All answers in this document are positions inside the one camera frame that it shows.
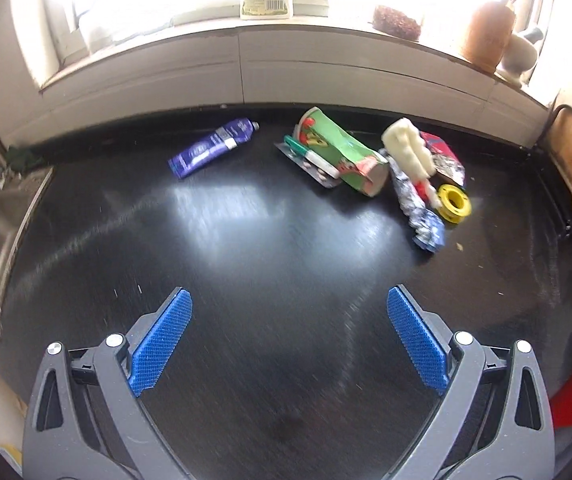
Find silver pill blister pack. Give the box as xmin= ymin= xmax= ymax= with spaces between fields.
xmin=275 ymin=142 xmax=341 ymax=189

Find cream foam sponge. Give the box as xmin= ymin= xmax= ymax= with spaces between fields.
xmin=381 ymin=117 xmax=438 ymax=181

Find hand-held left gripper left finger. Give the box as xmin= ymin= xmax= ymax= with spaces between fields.
xmin=23 ymin=287 xmax=194 ymax=480

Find red foil wrapper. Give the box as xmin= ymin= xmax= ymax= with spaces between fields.
xmin=418 ymin=131 xmax=467 ymax=187

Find green cloth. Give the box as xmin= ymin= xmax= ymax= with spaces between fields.
xmin=8 ymin=145 xmax=46 ymax=171

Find terracotta utensil jar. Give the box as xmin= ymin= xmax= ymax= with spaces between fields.
xmin=461 ymin=1 xmax=517 ymax=72

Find crumpled silver blue wrapper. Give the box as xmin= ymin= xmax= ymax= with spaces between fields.
xmin=388 ymin=157 xmax=447 ymax=253

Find white mortar with pestle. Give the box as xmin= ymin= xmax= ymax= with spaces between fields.
xmin=496 ymin=27 xmax=547 ymax=86

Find red cabinet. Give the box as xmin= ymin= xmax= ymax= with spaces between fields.
xmin=548 ymin=365 xmax=572 ymax=428

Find yellow tape roll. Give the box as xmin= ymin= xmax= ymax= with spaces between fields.
xmin=436 ymin=184 xmax=473 ymax=224

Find purple squeeze tube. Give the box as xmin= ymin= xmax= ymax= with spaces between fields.
xmin=168 ymin=118 xmax=261 ymax=180

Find wooden chair with black frame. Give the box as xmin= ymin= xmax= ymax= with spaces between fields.
xmin=531 ymin=105 xmax=572 ymax=233

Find green printed paper cup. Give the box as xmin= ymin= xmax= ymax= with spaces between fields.
xmin=298 ymin=106 xmax=389 ymax=197

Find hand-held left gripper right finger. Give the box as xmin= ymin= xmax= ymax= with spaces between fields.
xmin=381 ymin=285 xmax=557 ymax=480

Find red plastic cap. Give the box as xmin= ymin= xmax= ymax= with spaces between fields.
xmin=414 ymin=181 xmax=442 ymax=209

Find green marker pen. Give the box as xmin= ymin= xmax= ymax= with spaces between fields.
xmin=284 ymin=136 xmax=341 ymax=178

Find brown scouring pad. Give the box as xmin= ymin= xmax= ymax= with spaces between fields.
xmin=372 ymin=5 xmax=423 ymax=40

